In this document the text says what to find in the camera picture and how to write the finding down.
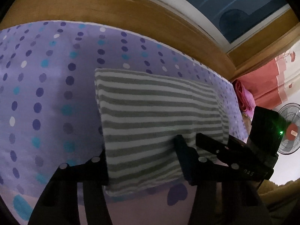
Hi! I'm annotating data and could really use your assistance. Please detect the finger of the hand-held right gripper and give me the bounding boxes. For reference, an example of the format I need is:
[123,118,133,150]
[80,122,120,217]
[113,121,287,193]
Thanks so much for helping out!
[196,133,229,162]

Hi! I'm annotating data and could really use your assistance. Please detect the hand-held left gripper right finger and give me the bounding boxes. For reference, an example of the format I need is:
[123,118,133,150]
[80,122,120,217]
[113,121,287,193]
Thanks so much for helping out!
[173,135,273,225]

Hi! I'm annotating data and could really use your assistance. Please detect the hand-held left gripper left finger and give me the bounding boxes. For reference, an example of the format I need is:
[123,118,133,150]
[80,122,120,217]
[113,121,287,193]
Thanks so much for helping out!
[28,149,109,225]

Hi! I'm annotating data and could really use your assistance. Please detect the grey white striped garment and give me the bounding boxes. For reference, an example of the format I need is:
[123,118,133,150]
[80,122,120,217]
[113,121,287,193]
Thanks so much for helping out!
[94,68,230,197]

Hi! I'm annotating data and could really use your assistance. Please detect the electric fan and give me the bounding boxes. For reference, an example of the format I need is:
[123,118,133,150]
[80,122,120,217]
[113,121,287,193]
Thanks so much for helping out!
[278,102,300,155]

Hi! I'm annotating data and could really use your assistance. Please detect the pink folded blanket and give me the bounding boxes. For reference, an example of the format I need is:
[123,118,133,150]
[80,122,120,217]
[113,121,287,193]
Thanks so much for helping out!
[234,80,255,118]

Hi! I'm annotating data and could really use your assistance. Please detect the pink striped curtain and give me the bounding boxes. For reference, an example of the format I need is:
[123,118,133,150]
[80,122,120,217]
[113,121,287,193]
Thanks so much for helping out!
[234,47,300,108]

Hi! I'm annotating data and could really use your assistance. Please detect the person's brown fuzzy robe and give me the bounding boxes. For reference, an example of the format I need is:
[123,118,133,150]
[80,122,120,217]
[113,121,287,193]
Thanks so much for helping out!
[258,179,300,216]

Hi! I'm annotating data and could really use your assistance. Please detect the purple dotted bed sheet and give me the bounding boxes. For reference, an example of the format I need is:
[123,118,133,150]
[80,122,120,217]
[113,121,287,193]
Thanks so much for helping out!
[0,21,249,225]

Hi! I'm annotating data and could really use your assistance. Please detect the white framed window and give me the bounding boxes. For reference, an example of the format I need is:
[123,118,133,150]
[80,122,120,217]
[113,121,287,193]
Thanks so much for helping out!
[23,0,300,54]

